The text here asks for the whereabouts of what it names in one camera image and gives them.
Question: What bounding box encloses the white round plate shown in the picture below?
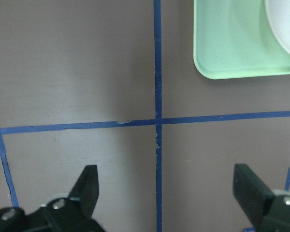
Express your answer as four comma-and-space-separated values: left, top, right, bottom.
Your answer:
264, 0, 290, 54

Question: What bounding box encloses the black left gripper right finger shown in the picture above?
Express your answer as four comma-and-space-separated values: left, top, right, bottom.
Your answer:
232, 164, 290, 232

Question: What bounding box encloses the light green plastic tray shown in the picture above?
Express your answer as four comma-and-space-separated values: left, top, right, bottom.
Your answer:
193, 0, 290, 80

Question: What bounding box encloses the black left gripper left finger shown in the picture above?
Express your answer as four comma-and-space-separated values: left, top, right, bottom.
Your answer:
0, 165, 104, 232

